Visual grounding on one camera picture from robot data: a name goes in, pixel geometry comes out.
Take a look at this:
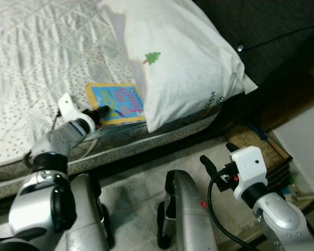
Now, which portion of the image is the blue yellow children's board book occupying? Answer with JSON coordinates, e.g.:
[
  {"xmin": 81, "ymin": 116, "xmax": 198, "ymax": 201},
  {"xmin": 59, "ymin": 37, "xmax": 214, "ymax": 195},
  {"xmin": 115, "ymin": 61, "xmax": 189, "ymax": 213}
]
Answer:
[{"xmin": 85, "ymin": 82, "xmax": 148, "ymax": 127}]

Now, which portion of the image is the white pillow with tree print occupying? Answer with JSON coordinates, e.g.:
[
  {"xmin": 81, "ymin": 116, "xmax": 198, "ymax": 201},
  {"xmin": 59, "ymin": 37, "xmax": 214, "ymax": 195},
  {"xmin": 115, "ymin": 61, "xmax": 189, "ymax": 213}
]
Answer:
[{"xmin": 99, "ymin": 0, "xmax": 259, "ymax": 133}]

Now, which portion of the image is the brown woven mat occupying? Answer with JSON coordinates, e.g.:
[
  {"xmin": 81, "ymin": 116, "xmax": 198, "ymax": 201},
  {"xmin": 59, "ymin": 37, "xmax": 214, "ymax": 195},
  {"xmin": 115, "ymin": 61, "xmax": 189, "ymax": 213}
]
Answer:
[{"xmin": 228, "ymin": 124, "xmax": 294, "ymax": 190}]

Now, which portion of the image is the silver robot right leg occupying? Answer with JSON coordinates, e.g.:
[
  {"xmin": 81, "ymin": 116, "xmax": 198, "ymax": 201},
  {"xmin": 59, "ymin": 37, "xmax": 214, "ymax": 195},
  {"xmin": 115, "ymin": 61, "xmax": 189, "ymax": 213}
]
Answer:
[{"xmin": 157, "ymin": 169, "xmax": 219, "ymax": 251}]

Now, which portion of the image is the silver robot leg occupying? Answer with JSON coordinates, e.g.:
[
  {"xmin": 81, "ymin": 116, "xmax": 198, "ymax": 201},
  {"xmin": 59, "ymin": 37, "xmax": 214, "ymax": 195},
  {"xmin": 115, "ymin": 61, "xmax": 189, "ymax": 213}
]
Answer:
[
  {"xmin": 65, "ymin": 173, "xmax": 115, "ymax": 251},
  {"xmin": 157, "ymin": 169, "xmax": 219, "ymax": 251}
]

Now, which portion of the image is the white quilted mattress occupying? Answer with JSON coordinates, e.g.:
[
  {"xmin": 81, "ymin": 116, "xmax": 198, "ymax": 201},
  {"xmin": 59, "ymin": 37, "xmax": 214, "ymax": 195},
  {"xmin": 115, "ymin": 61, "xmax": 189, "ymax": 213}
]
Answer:
[{"xmin": 0, "ymin": 0, "xmax": 224, "ymax": 203}]

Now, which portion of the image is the silver robot left leg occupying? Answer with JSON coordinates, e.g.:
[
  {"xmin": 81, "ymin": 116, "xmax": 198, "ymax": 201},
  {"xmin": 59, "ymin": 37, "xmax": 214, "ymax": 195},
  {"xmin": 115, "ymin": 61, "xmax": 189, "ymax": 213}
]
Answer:
[{"xmin": 65, "ymin": 173, "xmax": 115, "ymax": 251}]

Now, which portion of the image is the black tufted headboard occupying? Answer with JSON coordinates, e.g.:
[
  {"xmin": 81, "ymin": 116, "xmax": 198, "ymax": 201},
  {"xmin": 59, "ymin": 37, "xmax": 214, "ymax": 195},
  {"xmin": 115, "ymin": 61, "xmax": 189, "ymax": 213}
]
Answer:
[{"xmin": 191, "ymin": 0, "xmax": 314, "ymax": 134}]

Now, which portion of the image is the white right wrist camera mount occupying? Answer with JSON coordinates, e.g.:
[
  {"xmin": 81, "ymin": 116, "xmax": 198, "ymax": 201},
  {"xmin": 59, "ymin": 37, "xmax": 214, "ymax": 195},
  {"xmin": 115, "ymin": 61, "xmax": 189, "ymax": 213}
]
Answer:
[{"xmin": 231, "ymin": 146, "xmax": 268, "ymax": 193}]

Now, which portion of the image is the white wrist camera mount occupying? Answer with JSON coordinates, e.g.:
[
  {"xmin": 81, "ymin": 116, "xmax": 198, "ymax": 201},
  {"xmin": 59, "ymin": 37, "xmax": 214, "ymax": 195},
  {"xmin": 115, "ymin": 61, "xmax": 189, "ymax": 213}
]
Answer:
[
  {"xmin": 58, "ymin": 93, "xmax": 97, "ymax": 134},
  {"xmin": 231, "ymin": 146, "xmax": 268, "ymax": 193}
]

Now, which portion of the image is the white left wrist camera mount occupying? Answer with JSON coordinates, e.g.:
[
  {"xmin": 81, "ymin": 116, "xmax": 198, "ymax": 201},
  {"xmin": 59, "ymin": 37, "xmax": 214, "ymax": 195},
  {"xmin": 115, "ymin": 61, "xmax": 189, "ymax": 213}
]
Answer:
[{"xmin": 58, "ymin": 93, "xmax": 97, "ymax": 134}]

